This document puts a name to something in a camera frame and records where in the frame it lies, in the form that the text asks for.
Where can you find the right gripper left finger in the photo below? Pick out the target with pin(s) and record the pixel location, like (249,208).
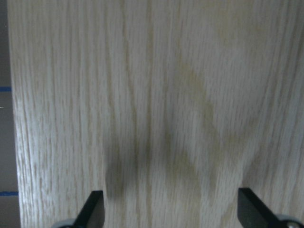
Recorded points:
(92,214)

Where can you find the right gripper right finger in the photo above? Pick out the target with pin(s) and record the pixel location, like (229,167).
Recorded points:
(253,213)

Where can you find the wooden drawer cabinet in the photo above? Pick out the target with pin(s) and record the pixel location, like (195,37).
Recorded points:
(168,106)

